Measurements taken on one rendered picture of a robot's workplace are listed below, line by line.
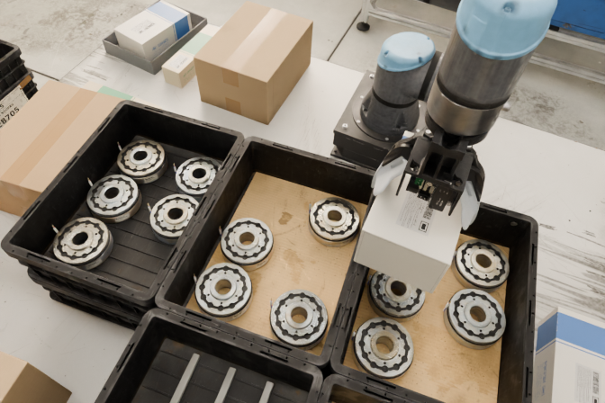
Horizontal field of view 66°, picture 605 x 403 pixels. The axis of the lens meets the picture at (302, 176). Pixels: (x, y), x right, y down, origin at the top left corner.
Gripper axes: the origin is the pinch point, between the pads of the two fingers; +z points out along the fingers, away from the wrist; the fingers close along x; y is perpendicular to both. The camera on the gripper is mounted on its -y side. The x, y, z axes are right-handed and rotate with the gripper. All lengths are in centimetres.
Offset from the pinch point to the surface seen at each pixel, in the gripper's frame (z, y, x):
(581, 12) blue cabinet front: 70, -193, 42
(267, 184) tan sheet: 27.9, -10.5, -31.0
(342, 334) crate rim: 17.6, 16.8, -3.7
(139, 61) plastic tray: 38, -41, -90
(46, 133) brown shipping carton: 25, 1, -81
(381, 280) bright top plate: 24.6, 1.9, -1.0
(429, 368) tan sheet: 27.6, 12.3, 12.0
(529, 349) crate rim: 17.7, 6.4, 24.0
